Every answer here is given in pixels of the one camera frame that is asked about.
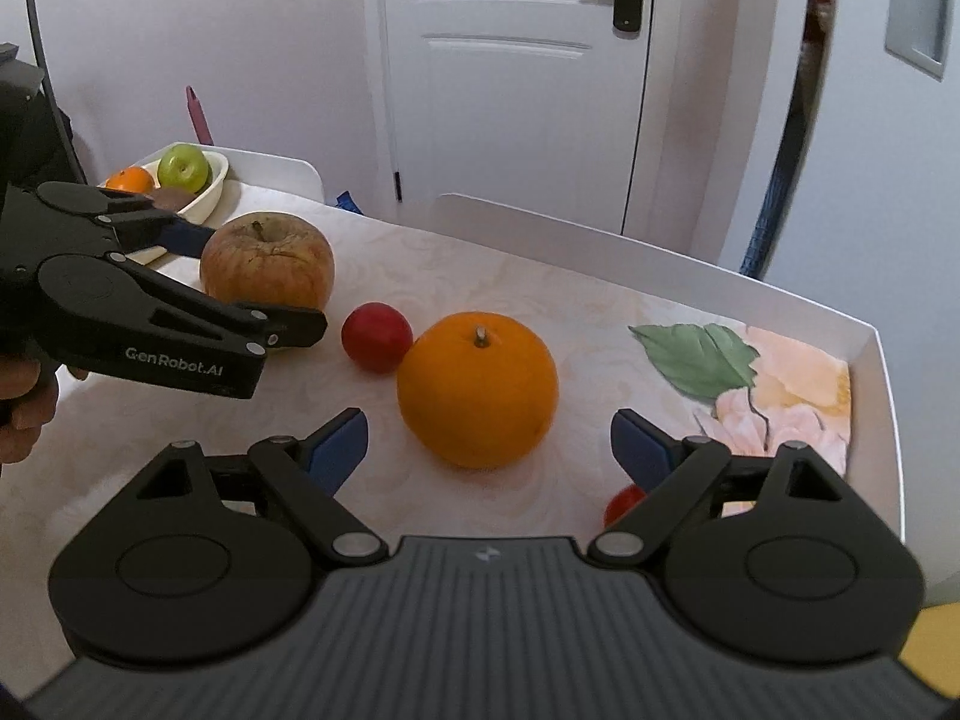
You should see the brownish red apple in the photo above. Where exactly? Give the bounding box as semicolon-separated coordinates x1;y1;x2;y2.
199;211;335;310

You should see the person's left hand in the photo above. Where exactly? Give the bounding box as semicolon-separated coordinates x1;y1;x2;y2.
0;356;59;465

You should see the large orange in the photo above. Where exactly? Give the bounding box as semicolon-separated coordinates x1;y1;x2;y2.
395;312;560;470

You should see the white door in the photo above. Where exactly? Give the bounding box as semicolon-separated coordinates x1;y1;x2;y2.
384;0;651;232

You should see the small orange tangerine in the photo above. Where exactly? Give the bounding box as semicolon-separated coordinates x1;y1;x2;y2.
103;166;156;193

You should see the red cherry tomato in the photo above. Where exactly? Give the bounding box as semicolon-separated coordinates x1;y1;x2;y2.
340;302;413;374
604;484;646;528

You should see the white duck pattern bowl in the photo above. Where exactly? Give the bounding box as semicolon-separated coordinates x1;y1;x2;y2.
128;142;229;265

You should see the recessed wall handle panel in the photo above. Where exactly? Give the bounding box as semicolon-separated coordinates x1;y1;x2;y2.
885;0;955;82

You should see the plastic bag of bottles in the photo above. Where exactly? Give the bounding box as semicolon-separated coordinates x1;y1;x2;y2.
335;192;363;215

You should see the brown kiwi fruit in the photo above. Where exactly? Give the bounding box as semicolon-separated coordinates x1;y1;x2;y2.
148;187;195;213

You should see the green apple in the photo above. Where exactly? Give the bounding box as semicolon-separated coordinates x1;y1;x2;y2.
156;143;212;195

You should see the pink dustpan broom set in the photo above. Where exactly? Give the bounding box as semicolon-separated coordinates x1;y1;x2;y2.
185;86;213;146

